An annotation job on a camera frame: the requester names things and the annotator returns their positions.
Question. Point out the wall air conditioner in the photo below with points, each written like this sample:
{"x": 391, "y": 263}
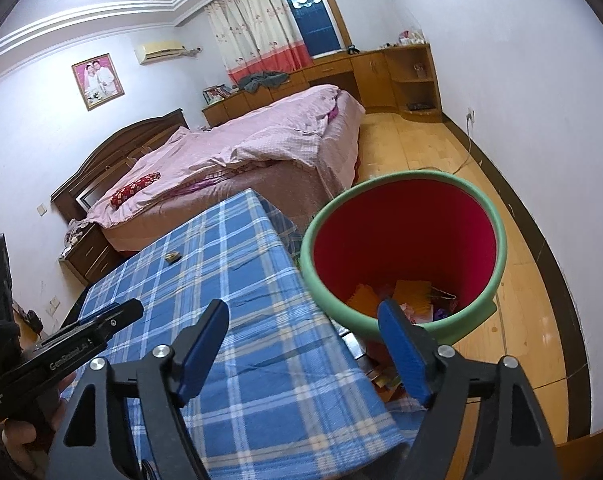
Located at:
{"x": 160, "y": 51}

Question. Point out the white socket with plug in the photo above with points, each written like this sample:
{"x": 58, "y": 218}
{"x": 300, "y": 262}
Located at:
{"x": 471, "y": 116}

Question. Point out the blue plaid tablecloth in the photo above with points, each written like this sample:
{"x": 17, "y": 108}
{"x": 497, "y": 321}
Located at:
{"x": 231, "y": 280}

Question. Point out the cream and red curtain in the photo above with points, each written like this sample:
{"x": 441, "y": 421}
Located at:
{"x": 254, "y": 30}

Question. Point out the grey crumpled clothing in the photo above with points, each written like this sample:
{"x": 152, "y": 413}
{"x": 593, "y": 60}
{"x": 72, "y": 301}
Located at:
{"x": 261, "y": 82}

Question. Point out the framed wedding photo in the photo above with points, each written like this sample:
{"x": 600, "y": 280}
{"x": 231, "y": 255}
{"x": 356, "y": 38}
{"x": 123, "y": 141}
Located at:
{"x": 97, "y": 81}

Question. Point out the red bin with green rim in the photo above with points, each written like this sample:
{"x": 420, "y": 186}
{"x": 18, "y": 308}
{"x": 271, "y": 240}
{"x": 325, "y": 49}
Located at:
{"x": 406, "y": 230}

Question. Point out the white wall switch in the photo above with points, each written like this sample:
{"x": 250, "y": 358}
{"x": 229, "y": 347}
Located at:
{"x": 40, "y": 210}

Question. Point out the white wall socket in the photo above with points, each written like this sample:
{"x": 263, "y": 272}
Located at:
{"x": 53, "y": 305}

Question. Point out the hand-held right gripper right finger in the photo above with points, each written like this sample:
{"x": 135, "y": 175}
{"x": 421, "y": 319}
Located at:
{"x": 406, "y": 355}

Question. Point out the dark wooden headboard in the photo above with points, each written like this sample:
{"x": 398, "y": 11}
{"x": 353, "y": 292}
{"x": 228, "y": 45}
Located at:
{"x": 111, "y": 147}

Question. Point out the person's left hand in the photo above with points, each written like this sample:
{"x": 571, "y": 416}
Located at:
{"x": 26, "y": 440}

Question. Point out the clutter of small cloths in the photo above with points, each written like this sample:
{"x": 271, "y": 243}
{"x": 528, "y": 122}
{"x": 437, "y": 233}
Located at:
{"x": 77, "y": 234}

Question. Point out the small pink white ornaments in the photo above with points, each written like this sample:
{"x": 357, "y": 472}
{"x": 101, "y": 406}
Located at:
{"x": 412, "y": 38}

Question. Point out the window with wooden frame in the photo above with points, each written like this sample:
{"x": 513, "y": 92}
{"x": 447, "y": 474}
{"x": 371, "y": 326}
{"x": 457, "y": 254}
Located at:
{"x": 314, "y": 15}

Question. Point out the fallen paper scraps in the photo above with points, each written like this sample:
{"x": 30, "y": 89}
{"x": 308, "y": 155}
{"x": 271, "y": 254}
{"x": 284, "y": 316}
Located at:
{"x": 391, "y": 382}

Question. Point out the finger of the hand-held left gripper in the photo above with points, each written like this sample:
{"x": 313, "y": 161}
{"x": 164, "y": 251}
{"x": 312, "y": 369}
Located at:
{"x": 98, "y": 311}
{"x": 118, "y": 317}

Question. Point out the pile of mixed wrappers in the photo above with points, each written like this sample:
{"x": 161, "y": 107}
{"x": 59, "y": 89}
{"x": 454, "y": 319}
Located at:
{"x": 411, "y": 295}

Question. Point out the red floral pillow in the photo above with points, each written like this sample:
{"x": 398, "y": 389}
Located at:
{"x": 134, "y": 189}

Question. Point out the wooden corner shelf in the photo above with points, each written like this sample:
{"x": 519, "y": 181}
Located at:
{"x": 429, "y": 80}

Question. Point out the black plug adapter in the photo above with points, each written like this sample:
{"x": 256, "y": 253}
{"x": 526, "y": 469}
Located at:
{"x": 34, "y": 321}

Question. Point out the white framed panel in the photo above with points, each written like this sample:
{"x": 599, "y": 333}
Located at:
{"x": 87, "y": 198}

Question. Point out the bed with pink skirt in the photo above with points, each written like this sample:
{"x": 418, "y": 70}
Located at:
{"x": 341, "y": 150}

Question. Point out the small brown scrap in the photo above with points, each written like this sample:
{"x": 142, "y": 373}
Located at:
{"x": 172, "y": 258}

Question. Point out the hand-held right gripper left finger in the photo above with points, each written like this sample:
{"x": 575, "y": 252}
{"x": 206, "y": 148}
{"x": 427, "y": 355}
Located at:
{"x": 201, "y": 350}

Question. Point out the long wooden cabinet desk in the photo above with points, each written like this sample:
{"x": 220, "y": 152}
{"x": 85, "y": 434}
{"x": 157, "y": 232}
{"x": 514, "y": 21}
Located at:
{"x": 371, "y": 72}

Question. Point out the dark wooden nightstand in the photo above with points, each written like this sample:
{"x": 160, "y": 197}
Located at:
{"x": 93, "y": 257}

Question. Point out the row of books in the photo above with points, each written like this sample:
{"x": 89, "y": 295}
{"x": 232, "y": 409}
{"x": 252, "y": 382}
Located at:
{"x": 216, "y": 95}

